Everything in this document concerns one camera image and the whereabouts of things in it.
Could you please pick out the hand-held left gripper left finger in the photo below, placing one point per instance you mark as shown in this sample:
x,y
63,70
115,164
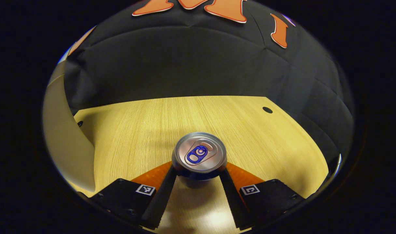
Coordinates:
x,y
160,198

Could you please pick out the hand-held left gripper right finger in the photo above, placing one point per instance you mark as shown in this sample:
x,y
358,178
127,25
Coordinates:
x,y
232,198

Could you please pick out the blue pop can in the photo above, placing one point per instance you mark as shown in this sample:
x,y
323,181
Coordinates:
x,y
199,152

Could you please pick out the wooden desktop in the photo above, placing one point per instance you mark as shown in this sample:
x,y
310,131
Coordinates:
x,y
146,130

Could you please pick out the black backdrop cloth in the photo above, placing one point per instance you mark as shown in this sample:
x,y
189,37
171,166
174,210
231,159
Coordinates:
x,y
185,65

